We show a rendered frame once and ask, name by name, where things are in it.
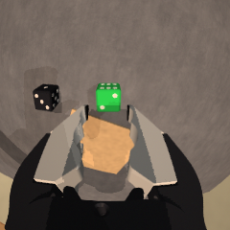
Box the orange flat mat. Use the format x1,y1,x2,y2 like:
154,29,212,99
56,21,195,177
80,114,133,173

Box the black die with white pips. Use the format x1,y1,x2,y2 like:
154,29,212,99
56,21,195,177
33,84,59,111

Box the green die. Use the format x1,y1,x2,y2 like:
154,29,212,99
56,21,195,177
96,83,121,111

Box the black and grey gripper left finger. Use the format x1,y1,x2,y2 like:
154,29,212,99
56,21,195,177
5,104,89,230

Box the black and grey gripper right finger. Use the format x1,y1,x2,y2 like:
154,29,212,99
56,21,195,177
126,104,207,230

